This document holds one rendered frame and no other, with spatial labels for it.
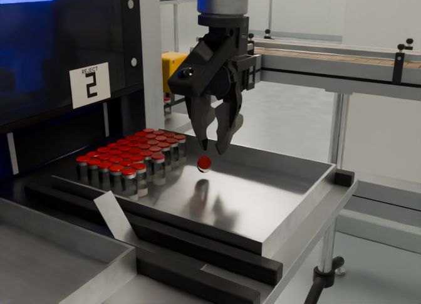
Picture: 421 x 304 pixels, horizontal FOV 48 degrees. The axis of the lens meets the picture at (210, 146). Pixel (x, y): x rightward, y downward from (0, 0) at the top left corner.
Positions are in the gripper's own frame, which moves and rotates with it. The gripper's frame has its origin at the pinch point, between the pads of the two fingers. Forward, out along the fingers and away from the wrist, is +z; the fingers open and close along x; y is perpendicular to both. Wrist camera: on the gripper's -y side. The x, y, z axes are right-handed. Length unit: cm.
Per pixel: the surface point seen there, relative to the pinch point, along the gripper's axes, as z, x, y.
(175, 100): 5.0, 31.2, 31.4
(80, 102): -5.9, 18.8, -9.5
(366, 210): 48, -7, 86
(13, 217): 4.1, 11.9, -27.9
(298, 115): 96, 114, 316
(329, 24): 71, 264, 786
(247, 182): 4.8, -6.6, 0.9
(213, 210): 4.8, -7.3, -9.9
